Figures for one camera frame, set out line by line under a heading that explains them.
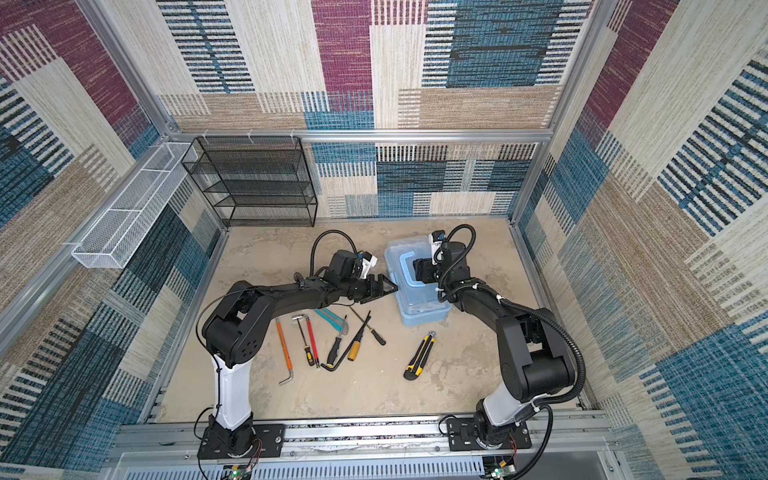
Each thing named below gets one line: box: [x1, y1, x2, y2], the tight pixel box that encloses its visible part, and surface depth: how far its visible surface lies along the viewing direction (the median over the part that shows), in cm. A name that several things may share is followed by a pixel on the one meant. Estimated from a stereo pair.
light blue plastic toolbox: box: [384, 236, 452, 326], surface depth 90 cm
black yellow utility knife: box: [404, 330, 437, 381], surface depth 87 cm
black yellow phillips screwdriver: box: [327, 315, 347, 368], surface depth 88 cm
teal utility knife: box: [314, 307, 349, 336], surface depth 95 cm
